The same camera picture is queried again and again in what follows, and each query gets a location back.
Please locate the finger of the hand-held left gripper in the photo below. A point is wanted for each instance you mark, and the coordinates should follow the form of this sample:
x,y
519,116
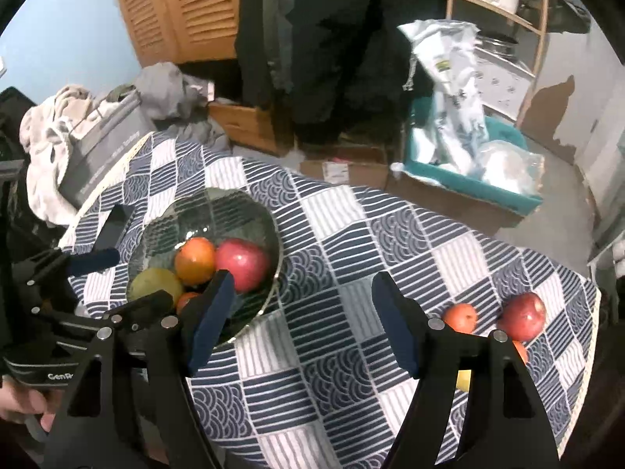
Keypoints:
x,y
146,305
93,260

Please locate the large orange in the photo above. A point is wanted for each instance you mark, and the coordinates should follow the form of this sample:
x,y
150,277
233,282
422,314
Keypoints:
x,y
520,351
195,260

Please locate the clear glass bowl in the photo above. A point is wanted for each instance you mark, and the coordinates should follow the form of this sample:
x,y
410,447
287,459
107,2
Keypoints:
x,y
219,215

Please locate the brown cardboard box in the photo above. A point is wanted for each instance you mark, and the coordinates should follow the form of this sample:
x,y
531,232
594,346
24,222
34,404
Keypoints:
x,y
361,176

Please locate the grey padded jacket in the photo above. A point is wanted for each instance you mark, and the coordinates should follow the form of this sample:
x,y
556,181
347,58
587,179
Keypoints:
x,y
273,34

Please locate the steel steamer pot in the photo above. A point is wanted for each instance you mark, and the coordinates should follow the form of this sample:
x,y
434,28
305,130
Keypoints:
x,y
498,46

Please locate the grey tote bag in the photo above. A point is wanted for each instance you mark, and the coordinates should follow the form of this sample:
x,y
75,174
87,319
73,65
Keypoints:
x,y
107,141

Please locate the metal shoe rack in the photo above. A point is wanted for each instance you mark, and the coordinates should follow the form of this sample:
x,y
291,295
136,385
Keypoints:
x,y
610,254

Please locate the blue white patterned tablecloth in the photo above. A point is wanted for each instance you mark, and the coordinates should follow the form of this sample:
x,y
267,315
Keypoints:
x,y
342,254

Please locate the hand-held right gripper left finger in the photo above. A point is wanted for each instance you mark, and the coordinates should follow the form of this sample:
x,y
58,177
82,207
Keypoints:
x,y
210,322

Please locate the wooden louvered wardrobe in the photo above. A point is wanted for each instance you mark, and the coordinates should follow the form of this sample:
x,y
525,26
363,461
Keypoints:
x,y
195,10

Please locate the wooden shelf rack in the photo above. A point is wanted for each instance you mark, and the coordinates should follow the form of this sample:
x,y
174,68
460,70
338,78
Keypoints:
x,y
530,83

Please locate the white perforated storage basket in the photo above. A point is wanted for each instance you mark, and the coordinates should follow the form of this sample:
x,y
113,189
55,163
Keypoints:
x,y
503,88

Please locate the dark red apple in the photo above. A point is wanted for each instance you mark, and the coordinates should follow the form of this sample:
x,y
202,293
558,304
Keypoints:
x,y
244,264

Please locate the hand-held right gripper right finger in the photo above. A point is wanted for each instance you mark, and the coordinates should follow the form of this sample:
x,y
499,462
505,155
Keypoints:
x,y
398,327

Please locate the white printed rice bag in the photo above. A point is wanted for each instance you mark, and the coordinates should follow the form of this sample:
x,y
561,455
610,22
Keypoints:
x,y
454,107

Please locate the black hooded coat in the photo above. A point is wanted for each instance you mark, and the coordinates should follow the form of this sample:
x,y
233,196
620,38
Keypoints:
x,y
342,34

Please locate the grey hanging backpack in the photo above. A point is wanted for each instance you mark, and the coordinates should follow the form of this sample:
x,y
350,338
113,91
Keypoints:
x,y
566,14

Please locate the olive green cloth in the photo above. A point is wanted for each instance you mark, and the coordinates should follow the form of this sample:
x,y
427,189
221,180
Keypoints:
x,y
119,92

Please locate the teal plastic crate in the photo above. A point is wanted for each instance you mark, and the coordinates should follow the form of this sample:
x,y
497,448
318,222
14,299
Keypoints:
x,y
468,186

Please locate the beige fleece cloth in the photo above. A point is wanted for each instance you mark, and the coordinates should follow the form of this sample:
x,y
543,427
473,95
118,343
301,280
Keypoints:
x,y
44,122

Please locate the grey clothes pile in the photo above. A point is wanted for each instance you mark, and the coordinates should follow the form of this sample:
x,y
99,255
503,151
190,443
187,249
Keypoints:
x,y
161,88

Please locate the small tangerine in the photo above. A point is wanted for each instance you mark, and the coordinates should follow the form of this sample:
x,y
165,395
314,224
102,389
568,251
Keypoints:
x,y
460,317
188,300

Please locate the person's left hand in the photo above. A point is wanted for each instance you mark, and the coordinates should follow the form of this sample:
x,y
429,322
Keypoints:
x,y
19,403

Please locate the black phone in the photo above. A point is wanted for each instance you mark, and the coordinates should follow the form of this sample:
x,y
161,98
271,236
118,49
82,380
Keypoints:
x,y
114,227

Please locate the clear plastic bag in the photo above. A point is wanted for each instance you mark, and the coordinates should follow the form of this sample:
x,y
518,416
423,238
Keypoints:
x,y
508,166

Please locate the wooden drawer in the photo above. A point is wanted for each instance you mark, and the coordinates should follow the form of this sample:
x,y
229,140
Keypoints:
x,y
244,124

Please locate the pale blue door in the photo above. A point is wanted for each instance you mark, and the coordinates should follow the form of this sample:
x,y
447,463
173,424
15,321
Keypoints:
x,y
605,122

